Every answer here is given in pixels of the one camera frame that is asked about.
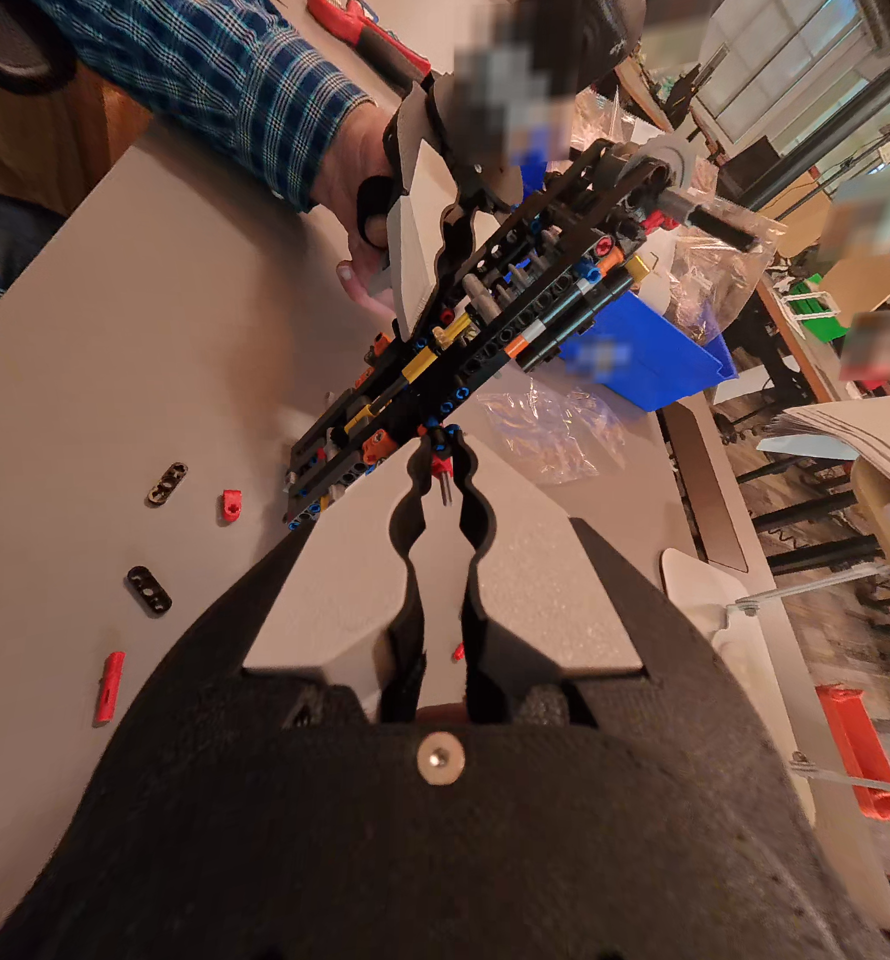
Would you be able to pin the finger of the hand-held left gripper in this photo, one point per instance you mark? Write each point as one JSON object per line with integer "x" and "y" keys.
{"x": 503, "y": 187}
{"x": 415, "y": 225}

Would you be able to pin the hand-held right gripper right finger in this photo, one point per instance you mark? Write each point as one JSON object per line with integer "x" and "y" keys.
{"x": 557, "y": 592}

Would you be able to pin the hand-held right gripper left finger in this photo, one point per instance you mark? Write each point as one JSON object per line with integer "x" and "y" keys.
{"x": 325, "y": 585}

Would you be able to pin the black lego technic chassis assembly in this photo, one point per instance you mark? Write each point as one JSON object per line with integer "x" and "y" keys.
{"x": 490, "y": 330}

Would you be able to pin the red lego connector grey pin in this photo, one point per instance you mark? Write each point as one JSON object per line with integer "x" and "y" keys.
{"x": 440, "y": 469}

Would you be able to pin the person's left forearm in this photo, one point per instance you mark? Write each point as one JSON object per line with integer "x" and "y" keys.
{"x": 212, "y": 67}

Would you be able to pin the short black lego beam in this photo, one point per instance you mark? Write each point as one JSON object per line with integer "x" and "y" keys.
{"x": 149, "y": 590}
{"x": 167, "y": 484}

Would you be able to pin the person's left hand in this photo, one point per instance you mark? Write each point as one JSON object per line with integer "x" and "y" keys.
{"x": 340, "y": 180}

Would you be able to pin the white book stand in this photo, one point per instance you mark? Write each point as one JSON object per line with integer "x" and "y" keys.
{"x": 696, "y": 592}

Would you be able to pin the red black hand tool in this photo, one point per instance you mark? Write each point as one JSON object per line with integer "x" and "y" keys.
{"x": 347, "y": 19}

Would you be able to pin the crumpled clear plastic bag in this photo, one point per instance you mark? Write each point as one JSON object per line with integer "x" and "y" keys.
{"x": 715, "y": 270}

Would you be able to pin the blue plastic bin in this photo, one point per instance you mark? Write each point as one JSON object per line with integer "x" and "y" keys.
{"x": 662, "y": 352}

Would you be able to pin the black metal pole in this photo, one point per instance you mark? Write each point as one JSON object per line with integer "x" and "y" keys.
{"x": 827, "y": 131}

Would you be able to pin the red plastic floor object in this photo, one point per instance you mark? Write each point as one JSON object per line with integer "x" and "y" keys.
{"x": 857, "y": 742}

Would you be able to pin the green plastic crate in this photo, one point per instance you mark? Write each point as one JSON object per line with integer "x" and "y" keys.
{"x": 816, "y": 311}

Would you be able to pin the white instruction booklet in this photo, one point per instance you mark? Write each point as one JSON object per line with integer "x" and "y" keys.
{"x": 865, "y": 427}

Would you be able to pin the tan wooden chair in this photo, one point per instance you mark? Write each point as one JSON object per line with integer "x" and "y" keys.
{"x": 865, "y": 281}

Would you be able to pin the black office chair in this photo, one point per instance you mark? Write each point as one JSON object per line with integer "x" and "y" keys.
{"x": 10, "y": 37}

